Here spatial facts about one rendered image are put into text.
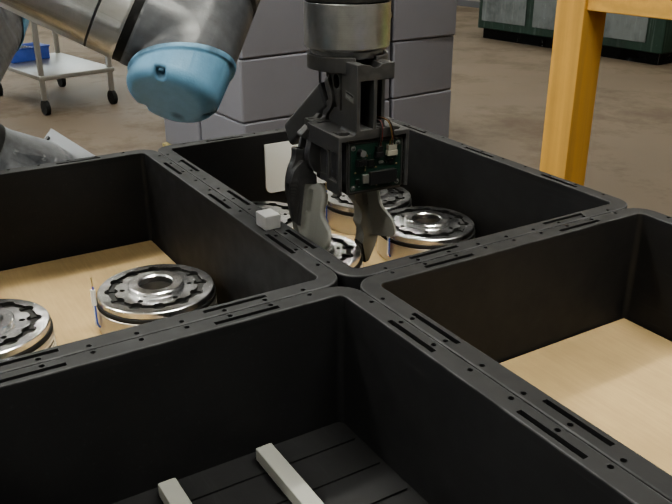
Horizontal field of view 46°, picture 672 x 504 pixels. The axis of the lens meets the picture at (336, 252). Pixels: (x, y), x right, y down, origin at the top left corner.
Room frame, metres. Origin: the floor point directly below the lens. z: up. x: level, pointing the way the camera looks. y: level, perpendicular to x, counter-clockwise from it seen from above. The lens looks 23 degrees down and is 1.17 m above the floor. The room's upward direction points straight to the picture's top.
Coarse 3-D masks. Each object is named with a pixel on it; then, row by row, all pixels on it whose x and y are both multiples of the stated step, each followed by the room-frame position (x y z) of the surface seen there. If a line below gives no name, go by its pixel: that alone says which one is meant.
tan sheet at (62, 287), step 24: (48, 264) 0.75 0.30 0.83; (72, 264) 0.75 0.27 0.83; (96, 264) 0.75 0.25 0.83; (120, 264) 0.75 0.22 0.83; (144, 264) 0.75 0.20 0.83; (0, 288) 0.69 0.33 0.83; (24, 288) 0.69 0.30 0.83; (48, 288) 0.69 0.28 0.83; (72, 288) 0.69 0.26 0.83; (96, 288) 0.69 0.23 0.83; (48, 312) 0.64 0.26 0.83; (72, 312) 0.64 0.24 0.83; (72, 336) 0.60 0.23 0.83
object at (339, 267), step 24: (192, 144) 0.85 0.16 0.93; (216, 144) 0.86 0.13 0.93; (456, 144) 0.85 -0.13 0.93; (192, 168) 0.77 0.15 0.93; (504, 168) 0.78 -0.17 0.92; (528, 168) 0.76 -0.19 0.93; (576, 192) 0.70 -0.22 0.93; (600, 192) 0.69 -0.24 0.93; (576, 216) 0.63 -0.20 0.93; (288, 240) 0.57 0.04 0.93; (480, 240) 0.57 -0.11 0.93; (504, 240) 0.57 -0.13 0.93; (336, 264) 0.53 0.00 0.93; (384, 264) 0.53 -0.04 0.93; (408, 264) 0.53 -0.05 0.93
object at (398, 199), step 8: (328, 192) 0.89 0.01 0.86; (392, 192) 0.89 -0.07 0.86; (400, 192) 0.89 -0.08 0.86; (408, 192) 0.89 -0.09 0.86; (328, 200) 0.86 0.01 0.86; (336, 200) 0.86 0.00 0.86; (344, 200) 0.86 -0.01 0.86; (384, 200) 0.86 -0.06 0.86; (392, 200) 0.86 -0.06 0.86; (400, 200) 0.86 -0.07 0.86; (408, 200) 0.86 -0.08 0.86; (336, 208) 0.85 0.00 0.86; (344, 208) 0.84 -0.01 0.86; (352, 208) 0.83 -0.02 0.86; (392, 208) 0.84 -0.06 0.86
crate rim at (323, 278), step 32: (96, 160) 0.79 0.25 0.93; (160, 160) 0.79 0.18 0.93; (192, 192) 0.70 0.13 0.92; (256, 224) 0.61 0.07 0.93; (288, 256) 0.54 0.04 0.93; (288, 288) 0.49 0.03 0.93; (320, 288) 0.49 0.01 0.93; (160, 320) 0.44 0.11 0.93; (192, 320) 0.44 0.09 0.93; (32, 352) 0.40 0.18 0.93; (64, 352) 0.40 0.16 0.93
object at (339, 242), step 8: (336, 240) 0.74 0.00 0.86; (344, 240) 0.74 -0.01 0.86; (336, 248) 0.72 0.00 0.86; (344, 248) 0.73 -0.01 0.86; (352, 248) 0.72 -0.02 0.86; (336, 256) 0.70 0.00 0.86; (344, 256) 0.71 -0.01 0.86; (352, 256) 0.70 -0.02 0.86; (360, 256) 0.70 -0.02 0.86; (352, 264) 0.68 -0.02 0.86
